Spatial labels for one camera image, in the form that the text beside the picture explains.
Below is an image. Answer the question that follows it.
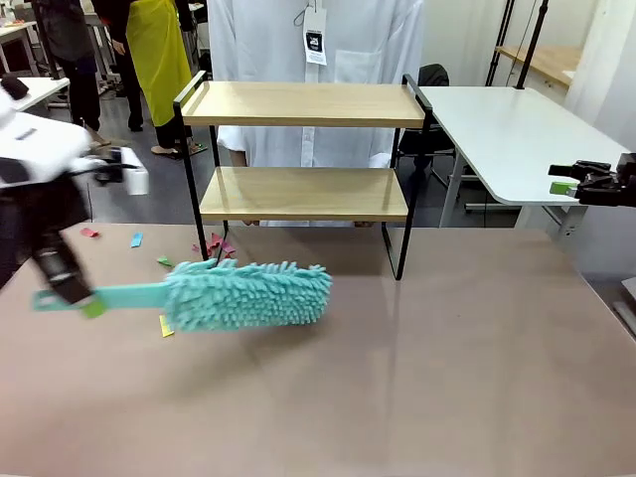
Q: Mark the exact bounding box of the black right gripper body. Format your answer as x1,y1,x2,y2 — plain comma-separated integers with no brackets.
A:
575,152,636,209

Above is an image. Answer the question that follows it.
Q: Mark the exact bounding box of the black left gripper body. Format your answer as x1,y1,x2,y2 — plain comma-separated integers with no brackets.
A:
0,183,95,287

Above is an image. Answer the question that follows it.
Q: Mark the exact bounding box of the teal microfiber duster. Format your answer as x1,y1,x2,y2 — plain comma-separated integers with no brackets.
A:
32,256,334,335

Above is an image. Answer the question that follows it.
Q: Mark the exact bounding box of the large white side table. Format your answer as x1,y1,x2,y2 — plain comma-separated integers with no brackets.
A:
419,84,632,239

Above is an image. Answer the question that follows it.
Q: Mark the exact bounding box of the wooden background desk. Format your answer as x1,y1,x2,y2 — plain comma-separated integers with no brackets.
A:
495,45,583,90

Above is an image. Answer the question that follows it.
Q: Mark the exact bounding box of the grey metal mounting plate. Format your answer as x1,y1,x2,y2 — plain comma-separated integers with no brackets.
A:
610,277,636,342

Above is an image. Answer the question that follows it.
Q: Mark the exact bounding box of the small white side table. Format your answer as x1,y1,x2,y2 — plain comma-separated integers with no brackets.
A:
14,77,71,114

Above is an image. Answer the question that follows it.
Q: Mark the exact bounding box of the black bag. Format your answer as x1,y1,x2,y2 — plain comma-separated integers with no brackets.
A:
0,75,30,99

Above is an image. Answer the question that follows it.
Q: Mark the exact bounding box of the black office chair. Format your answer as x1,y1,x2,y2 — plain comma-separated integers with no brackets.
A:
395,63,461,173

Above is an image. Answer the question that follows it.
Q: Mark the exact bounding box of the person in dark clothes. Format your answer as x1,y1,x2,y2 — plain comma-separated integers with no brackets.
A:
42,0,113,148

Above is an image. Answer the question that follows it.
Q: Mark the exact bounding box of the thin black stand pole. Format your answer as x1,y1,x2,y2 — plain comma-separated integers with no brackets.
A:
32,0,64,80

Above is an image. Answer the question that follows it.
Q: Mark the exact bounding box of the background work desk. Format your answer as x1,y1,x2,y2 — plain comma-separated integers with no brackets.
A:
0,19,42,76

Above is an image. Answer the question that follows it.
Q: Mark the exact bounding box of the person in yellow apron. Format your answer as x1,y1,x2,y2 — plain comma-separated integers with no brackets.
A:
93,0,201,156

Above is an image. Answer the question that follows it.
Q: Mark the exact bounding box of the person in white lab coat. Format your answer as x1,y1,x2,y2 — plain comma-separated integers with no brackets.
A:
206,0,427,228

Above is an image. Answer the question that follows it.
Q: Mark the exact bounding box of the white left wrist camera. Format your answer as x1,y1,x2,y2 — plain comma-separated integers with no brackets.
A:
93,146,151,197

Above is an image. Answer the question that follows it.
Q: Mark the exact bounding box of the two-tier wooden shelf black frame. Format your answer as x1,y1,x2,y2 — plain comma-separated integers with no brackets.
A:
172,70,434,282

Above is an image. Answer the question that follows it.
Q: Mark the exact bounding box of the white badge tag with lanyard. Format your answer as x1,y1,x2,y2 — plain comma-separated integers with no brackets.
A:
292,0,330,67

